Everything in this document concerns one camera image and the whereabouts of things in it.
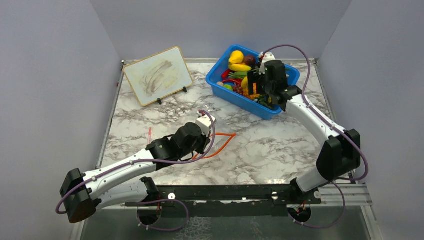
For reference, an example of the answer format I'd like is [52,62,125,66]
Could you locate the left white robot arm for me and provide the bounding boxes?
[55,120,216,224]

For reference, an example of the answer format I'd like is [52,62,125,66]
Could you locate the green leafy vegetable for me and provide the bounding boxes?
[228,71,248,80]

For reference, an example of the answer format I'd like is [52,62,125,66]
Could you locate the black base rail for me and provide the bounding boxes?
[125,184,322,218]

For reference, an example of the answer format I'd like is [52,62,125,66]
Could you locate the yellow toy banana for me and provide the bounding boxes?
[240,76,249,89]
[228,64,252,72]

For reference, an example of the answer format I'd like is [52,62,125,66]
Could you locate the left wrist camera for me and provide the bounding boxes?
[195,112,217,136]

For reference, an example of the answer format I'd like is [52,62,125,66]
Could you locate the red toy chili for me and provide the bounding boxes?
[221,69,243,85]

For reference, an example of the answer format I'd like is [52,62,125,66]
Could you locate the green toy lime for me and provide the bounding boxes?
[223,84,233,91]

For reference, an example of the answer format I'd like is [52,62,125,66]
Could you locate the blue plastic bin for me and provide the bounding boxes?
[206,44,282,120]

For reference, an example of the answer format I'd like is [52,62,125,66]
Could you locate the clear orange zip bag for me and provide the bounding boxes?
[190,104,238,161]

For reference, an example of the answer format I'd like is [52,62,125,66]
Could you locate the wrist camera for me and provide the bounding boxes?
[195,112,217,136]
[258,52,276,72]

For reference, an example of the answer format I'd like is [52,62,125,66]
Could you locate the red toy grapes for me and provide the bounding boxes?
[232,84,244,96]

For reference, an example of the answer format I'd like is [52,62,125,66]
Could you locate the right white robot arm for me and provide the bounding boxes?
[247,60,361,204]

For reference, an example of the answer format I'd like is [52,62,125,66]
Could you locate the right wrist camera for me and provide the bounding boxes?
[258,52,276,72]

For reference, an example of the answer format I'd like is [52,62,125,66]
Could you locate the white drawing board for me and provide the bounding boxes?
[123,46,194,107]

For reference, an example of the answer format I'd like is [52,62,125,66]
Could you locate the dark purple passion fruit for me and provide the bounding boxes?
[242,54,257,66]

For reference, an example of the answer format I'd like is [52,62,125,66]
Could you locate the orange toy pineapple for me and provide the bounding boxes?
[244,84,263,102]

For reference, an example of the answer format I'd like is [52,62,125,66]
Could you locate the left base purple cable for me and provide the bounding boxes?
[136,196,190,233]

